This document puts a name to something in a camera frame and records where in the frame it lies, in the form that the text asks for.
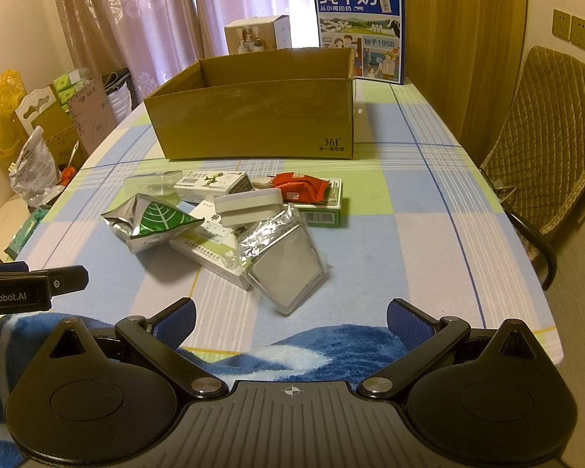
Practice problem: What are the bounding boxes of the silver foil clear bag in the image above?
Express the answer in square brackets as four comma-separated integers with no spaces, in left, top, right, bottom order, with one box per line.
[237,204,329,317]

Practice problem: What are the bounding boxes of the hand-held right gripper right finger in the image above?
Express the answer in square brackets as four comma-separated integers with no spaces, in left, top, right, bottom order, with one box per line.
[358,297,542,401]

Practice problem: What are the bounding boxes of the stack of white bowls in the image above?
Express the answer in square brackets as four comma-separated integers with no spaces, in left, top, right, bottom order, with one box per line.
[102,69,136,124]

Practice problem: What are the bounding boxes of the clear plastic packet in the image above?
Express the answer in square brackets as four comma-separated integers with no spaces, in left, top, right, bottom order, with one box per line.
[124,170,184,202]

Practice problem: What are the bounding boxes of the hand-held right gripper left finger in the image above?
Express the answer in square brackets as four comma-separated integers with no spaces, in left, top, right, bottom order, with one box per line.
[44,296,230,401]

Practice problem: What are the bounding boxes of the brown wooden door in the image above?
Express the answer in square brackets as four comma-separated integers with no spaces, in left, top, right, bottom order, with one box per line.
[385,0,537,144]

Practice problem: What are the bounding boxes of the small beige product box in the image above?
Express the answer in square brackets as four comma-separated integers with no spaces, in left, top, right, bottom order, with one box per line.
[224,15,291,55]

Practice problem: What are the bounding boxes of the beige wall socket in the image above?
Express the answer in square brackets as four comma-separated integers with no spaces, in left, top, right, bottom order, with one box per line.
[570,14,585,52]
[552,8,573,41]

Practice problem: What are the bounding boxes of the brown cardboard carton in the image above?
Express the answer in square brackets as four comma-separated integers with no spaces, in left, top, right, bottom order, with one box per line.
[14,77,119,169]

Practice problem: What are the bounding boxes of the green flat box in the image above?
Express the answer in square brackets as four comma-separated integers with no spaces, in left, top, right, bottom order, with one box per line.
[4,206,50,260]

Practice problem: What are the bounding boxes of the checked tablecloth desktop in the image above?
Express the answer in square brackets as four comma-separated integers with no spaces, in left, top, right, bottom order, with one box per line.
[17,75,565,367]

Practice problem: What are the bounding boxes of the chair with quilted cover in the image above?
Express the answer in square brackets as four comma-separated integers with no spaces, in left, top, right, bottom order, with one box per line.
[479,45,585,294]

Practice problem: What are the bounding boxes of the blue milk carton box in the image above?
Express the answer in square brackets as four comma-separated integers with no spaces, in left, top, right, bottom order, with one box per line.
[313,0,406,83]

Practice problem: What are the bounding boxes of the red snack packet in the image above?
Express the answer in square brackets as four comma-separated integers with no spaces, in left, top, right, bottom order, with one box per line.
[271,172,340,204]

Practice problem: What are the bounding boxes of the green leaf foil packet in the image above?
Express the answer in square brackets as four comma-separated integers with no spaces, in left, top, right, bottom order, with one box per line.
[101,193,207,255]

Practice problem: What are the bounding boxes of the long white medicine box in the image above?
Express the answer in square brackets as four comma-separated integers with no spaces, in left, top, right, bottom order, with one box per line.
[169,202,254,293]

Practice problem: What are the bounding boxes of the brown cardboard box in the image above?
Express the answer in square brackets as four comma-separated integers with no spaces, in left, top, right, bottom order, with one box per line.
[144,47,358,161]

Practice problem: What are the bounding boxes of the pink lace curtain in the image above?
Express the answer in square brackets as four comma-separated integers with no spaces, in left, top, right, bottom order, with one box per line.
[46,0,388,105]

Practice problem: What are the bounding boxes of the white medicine box green bird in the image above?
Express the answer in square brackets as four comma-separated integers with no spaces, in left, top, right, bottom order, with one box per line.
[174,170,252,204]

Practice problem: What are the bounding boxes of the green tissue pack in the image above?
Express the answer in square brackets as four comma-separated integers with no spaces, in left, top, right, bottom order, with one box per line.
[53,70,94,104]

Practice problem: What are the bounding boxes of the white rectangular box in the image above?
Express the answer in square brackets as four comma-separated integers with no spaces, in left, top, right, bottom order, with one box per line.
[214,188,284,228]

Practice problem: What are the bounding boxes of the white plastic bag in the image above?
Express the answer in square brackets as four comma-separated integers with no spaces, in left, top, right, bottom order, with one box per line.
[9,126,63,207]

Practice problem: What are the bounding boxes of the blue white fleece clothing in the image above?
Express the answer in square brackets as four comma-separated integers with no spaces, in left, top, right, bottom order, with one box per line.
[0,313,403,468]

